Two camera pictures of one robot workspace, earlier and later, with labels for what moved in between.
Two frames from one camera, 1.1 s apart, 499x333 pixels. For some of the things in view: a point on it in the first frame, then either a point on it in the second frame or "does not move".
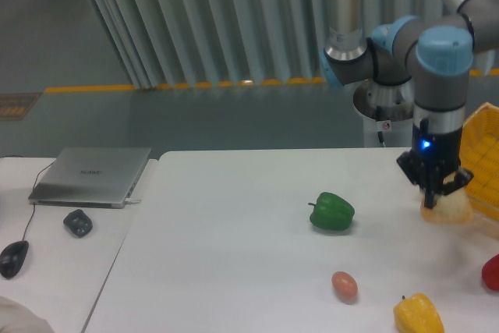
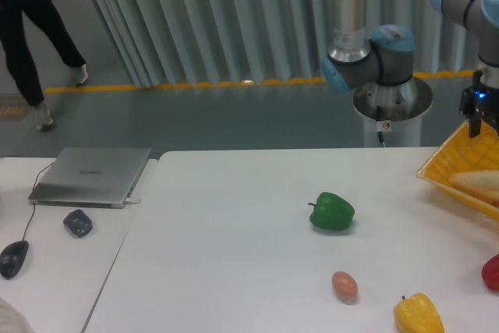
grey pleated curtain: [219, 23] does not move
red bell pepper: [490, 273] does not move
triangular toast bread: [450, 207] to [484, 184]
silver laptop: [90, 177] does not move
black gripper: [433, 155] to [482, 99]
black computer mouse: [12, 257] does not move
